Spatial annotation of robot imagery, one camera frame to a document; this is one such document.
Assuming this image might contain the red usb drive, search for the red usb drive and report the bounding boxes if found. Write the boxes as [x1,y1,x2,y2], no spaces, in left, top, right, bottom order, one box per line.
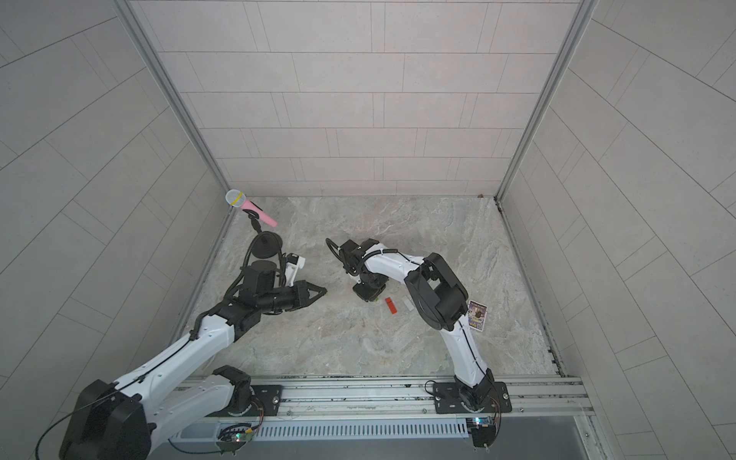
[385,297,398,314]

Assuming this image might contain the white usb drive short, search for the white usb drive short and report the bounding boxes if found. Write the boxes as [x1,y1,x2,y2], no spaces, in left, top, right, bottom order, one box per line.
[402,296,415,311]

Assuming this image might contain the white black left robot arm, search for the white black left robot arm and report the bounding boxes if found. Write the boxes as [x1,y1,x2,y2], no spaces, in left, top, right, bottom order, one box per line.
[59,231,327,459]

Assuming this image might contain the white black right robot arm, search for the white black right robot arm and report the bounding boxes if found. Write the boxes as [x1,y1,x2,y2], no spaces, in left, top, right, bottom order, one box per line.
[326,239,511,414]

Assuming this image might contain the colourful small card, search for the colourful small card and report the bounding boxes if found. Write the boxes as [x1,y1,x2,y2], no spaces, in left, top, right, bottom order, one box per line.
[467,301,488,332]

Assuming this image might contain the pink toy microphone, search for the pink toy microphone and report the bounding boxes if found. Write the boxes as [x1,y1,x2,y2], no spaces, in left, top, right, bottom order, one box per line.
[225,189,278,228]

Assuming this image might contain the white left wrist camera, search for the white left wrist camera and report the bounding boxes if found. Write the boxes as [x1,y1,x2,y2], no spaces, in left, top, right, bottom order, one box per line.
[284,253,306,287]

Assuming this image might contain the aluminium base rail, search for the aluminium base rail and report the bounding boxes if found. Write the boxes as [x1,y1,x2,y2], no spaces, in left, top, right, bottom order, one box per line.
[108,373,596,444]

